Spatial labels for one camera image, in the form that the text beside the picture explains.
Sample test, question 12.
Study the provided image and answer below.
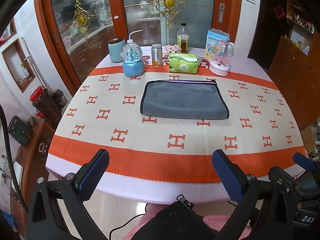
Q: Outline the grey towel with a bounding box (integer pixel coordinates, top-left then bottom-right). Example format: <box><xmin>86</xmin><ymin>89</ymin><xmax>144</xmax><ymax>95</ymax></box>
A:
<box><xmin>140</xmin><ymin>79</ymin><xmax>230</xmax><ymax>120</ymax></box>

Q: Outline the pink fluffy garment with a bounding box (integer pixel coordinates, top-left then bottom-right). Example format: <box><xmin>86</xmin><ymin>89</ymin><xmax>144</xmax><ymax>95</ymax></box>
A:
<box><xmin>120</xmin><ymin>202</ymin><xmax>252</xmax><ymax>240</ymax></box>

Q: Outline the orange patterned table blanket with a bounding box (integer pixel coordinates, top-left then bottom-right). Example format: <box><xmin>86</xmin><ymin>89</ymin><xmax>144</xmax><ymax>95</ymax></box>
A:
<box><xmin>47</xmin><ymin>64</ymin><xmax>307</xmax><ymax>184</ymax></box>

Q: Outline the cardboard box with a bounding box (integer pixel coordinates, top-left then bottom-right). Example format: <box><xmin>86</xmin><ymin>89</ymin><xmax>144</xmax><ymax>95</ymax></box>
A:
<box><xmin>300</xmin><ymin>125</ymin><xmax>320</xmax><ymax>155</ymax></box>

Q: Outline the black zippered jacket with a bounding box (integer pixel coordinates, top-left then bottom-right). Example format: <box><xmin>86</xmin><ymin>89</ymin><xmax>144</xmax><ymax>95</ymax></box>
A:
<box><xmin>130</xmin><ymin>194</ymin><xmax>250</xmax><ymax>240</ymax></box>

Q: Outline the silver metal can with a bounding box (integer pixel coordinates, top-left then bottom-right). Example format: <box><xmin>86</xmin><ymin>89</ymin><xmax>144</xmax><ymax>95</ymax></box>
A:
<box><xmin>151</xmin><ymin>44</ymin><xmax>164</xmax><ymax>68</ymax></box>

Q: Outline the green tissue pack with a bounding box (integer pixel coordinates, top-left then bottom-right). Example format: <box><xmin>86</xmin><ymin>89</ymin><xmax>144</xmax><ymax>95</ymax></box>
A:
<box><xmin>168</xmin><ymin>53</ymin><xmax>203</xmax><ymax>74</ymax></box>

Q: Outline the white spout wash bottle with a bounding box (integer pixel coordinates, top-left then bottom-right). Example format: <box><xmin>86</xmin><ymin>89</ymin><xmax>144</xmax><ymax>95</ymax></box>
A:
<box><xmin>126</xmin><ymin>29</ymin><xmax>144</xmax><ymax>46</ymax></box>

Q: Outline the black handheld device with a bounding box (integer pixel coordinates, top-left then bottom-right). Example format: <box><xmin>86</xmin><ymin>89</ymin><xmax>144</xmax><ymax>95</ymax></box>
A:
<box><xmin>7</xmin><ymin>116</ymin><xmax>33</xmax><ymax>147</ymax></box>

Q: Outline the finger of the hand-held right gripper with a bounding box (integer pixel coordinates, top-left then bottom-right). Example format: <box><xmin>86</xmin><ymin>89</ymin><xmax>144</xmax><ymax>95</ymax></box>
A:
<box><xmin>269</xmin><ymin>166</ymin><xmax>320</xmax><ymax>203</ymax></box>
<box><xmin>292</xmin><ymin>152</ymin><xmax>320</xmax><ymax>180</ymax></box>

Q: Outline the teal lidded jar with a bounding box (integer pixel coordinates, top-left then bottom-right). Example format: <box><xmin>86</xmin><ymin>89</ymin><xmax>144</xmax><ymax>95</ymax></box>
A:
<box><xmin>108</xmin><ymin>38</ymin><xmax>127</xmax><ymax>63</ymax></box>

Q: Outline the pink dome music box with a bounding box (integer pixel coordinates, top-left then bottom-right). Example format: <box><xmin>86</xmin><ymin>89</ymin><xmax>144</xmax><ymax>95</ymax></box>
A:
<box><xmin>208</xmin><ymin>40</ymin><xmax>235</xmax><ymax>77</ymax></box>

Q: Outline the blue castle snow globe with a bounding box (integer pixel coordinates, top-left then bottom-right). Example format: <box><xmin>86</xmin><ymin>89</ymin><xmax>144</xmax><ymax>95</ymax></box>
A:
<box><xmin>121</xmin><ymin>42</ymin><xmax>146</xmax><ymax>78</ymax></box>

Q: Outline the wooden framed window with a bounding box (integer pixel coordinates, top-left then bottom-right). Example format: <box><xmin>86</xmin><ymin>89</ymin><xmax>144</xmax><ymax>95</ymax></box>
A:
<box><xmin>1</xmin><ymin>38</ymin><xmax>37</xmax><ymax>92</ymax></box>

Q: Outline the red lidded dark jar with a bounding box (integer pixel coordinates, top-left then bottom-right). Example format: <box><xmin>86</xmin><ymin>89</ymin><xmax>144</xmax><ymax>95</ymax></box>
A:
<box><xmin>32</xmin><ymin>88</ymin><xmax>63</xmax><ymax>130</ymax></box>

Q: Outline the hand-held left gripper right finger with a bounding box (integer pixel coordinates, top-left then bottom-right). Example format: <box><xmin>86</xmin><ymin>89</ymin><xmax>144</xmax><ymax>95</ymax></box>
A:
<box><xmin>212</xmin><ymin>149</ymin><xmax>273</xmax><ymax>240</ymax></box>

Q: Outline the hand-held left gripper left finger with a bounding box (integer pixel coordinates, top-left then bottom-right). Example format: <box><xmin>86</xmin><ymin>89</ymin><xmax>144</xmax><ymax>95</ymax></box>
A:
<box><xmin>26</xmin><ymin>149</ymin><xmax>110</xmax><ymax>240</ymax></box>

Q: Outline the gold door ornament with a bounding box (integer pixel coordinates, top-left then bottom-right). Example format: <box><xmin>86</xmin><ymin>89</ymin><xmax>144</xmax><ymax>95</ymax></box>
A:
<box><xmin>71</xmin><ymin>0</ymin><xmax>93</xmax><ymax>40</ymax></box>
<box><xmin>150</xmin><ymin>0</ymin><xmax>190</xmax><ymax>30</ymax></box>

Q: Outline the wooden side cabinet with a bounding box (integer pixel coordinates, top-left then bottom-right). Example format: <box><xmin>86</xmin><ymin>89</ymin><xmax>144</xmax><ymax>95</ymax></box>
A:
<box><xmin>7</xmin><ymin>117</ymin><xmax>56</xmax><ymax>227</ymax></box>

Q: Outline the wooden wall shelf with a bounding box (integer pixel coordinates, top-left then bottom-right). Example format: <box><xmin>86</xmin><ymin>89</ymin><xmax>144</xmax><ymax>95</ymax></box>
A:
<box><xmin>285</xmin><ymin>0</ymin><xmax>316</xmax><ymax>55</ymax></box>

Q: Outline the red lidded container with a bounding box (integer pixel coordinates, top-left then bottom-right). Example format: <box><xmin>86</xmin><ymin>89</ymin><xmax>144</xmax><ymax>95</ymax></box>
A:
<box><xmin>29</xmin><ymin>85</ymin><xmax>45</xmax><ymax>105</ymax></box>

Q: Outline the black cable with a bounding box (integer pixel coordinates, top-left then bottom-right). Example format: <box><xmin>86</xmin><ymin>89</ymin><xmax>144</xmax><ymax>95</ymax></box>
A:
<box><xmin>0</xmin><ymin>105</ymin><xmax>28</xmax><ymax>217</ymax></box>

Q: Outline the blue and white carton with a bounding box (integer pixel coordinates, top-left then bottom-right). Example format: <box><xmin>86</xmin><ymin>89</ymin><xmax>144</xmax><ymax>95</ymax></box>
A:
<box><xmin>204</xmin><ymin>28</ymin><xmax>230</xmax><ymax>59</ymax></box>

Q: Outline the glass bottle with amber liquid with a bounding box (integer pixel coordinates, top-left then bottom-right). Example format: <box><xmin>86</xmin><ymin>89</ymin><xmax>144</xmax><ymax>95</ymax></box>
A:
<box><xmin>177</xmin><ymin>23</ymin><xmax>190</xmax><ymax>54</ymax></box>

